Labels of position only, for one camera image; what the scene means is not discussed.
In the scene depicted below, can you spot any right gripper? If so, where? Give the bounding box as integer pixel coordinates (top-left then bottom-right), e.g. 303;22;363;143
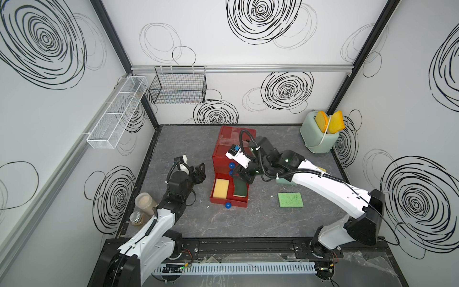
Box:
228;154;270;184

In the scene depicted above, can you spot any dark green scouring pad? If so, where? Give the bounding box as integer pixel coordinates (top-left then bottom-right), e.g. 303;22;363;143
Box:
233;178;248;197

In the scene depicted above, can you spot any red drawer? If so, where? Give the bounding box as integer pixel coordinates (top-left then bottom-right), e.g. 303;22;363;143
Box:
209;175;249;208
214;166;238;178
212;144;236;167

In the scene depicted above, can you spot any pale yellow orange-backed sponge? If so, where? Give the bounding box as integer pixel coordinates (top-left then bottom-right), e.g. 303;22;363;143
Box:
212;179;230;199

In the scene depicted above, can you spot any mint green foam sponge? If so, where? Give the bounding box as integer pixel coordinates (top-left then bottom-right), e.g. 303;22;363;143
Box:
276;178;296;185

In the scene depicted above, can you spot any red drawer cabinet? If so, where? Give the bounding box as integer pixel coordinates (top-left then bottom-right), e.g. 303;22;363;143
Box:
212;126;258;175

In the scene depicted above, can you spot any light green sponge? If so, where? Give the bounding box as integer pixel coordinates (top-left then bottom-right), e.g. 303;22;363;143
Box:
278;193;304;208

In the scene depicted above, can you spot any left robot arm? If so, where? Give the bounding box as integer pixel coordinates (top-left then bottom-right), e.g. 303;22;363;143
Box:
88;161;206;287

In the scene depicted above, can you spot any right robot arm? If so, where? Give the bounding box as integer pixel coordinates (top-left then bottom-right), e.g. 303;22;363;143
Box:
226;129;385;258

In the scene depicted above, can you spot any translucent plastic cup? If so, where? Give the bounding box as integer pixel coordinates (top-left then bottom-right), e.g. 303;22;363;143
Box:
135;193;158;216

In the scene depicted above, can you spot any mint green toaster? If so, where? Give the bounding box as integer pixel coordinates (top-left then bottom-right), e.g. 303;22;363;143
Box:
300;111;339;154

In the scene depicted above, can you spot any small glass jar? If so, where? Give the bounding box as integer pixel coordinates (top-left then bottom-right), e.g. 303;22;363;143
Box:
129;211;146;226

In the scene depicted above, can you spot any orange toast slice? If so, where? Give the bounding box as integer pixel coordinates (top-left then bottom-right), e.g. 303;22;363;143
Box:
314;111;329;133

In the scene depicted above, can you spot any yellow toast slice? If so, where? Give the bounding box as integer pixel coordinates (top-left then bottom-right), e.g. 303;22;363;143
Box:
328;111;346;134

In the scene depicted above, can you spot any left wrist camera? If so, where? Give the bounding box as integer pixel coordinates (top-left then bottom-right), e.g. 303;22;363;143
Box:
174;155;190;175

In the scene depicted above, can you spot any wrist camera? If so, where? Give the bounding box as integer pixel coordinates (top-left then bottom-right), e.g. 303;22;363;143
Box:
225;145;252;169
174;155;190;175

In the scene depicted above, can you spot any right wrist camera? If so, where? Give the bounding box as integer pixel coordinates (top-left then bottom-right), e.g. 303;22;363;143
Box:
225;145;252;169

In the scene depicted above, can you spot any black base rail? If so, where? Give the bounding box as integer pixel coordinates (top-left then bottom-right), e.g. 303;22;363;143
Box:
164;237;388;263

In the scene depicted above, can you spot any black wire basket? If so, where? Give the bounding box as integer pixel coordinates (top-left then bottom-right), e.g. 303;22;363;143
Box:
149;66;207;105

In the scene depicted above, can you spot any grey slotted cable duct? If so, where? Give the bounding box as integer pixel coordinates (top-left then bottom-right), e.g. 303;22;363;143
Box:
151;262;317;276

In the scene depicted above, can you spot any white wire shelf basket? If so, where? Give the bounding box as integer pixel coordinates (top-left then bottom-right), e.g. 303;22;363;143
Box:
87;75;148;149

